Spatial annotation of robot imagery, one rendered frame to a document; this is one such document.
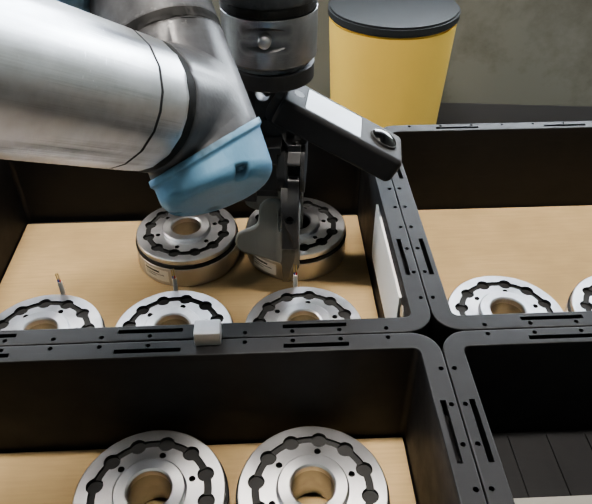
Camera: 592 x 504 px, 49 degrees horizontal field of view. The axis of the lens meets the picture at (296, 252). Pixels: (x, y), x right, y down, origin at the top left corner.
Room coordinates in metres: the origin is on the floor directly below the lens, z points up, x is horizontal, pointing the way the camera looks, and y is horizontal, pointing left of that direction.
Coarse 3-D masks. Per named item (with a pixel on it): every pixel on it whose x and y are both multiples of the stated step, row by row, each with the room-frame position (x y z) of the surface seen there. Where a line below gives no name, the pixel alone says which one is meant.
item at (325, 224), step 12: (312, 204) 0.57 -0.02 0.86; (324, 204) 0.57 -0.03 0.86; (252, 216) 0.54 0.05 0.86; (324, 216) 0.54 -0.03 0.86; (336, 216) 0.54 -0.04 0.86; (324, 228) 0.52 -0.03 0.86; (336, 228) 0.52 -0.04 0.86; (300, 240) 0.50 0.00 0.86; (312, 240) 0.50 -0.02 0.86; (324, 240) 0.51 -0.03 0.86; (336, 240) 0.50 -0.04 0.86; (300, 252) 0.48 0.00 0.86; (312, 252) 0.48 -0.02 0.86; (324, 252) 0.49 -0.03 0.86
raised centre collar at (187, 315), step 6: (156, 312) 0.40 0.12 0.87; (162, 312) 0.40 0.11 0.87; (168, 312) 0.40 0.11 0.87; (174, 312) 0.40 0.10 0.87; (180, 312) 0.40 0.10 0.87; (186, 312) 0.40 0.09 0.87; (192, 312) 0.40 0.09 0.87; (150, 318) 0.39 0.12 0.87; (156, 318) 0.39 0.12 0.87; (162, 318) 0.39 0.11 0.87; (168, 318) 0.39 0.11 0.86; (174, 318) 0.40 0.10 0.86; (180, 318) 0.39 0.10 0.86; (186, 318) 0.39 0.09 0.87; (192, 318) 0.39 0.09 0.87; (198, 318) 0.39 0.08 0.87; (150, 324) 0.38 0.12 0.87; (156, 324) 0.38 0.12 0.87
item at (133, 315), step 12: (144, 300) 0.42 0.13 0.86; (156, 300) 0.42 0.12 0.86; (168, 300) 0.42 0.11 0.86; (180, 300) 0.42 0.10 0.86; (192, 300) 0.42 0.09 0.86; (204, 300) 0.42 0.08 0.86; (216, 300) 0.42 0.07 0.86; (132, 312) 0.40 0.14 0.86; (144, 312) 0.41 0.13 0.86; (204, 312) 0.40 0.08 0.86; (216, 312) 0.40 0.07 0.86; (228, 312) 0.40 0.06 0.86; (120, 324) 0.39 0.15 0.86; (132, 324) 0.39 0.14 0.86; (144, 324) 0.39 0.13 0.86
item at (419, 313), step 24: (384, 192) 0.49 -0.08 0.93; (384, 216) 0.45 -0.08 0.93; (408, 240) 0.42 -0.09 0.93; (408, 264) 0.39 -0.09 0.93; (408, 288) 0.36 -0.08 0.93; (408, 312) 0.34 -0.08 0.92; (0, 336) 0.31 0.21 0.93; (24, 336) 0.31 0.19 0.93; (48, 336) 0.31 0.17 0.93; (72, 336) 0.31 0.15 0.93; (96, 336) 0.31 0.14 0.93; (120, 336) 0.31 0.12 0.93; (144, 336) 0.31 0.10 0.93; (168, 336) 0.31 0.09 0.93; (192, 336) 0.31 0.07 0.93; (240, 336) 0.31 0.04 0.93; (264, 336) 0.31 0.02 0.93; (288, 336) 0.31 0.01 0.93
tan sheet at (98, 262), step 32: (32, 224) 0.57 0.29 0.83; (64, 224) 0.57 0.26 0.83; (96, 224) 0.57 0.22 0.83; (128, 224) 0.57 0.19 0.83; (352, 224) 0.57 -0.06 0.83; (32, 256) 0.52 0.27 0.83; (64, 256) 0.52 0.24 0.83; (96, 256) 0.52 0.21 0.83; (128, 256) 0.52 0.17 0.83; (352, 256) 0.52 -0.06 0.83; (0, 288) 0.47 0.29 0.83; (32, 288) 0.47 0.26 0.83; (64, 288) 0.47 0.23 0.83; (96, 288) 0.47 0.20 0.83; (128, 288) 0.47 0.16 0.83; (160, 288) 0.47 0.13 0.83; (192, 288) 0.47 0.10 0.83; (224, 288) 0.47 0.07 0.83; (256, 288) 0.47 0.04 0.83; (320, 288) 0.47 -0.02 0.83; (352, 288) 0.47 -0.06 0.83
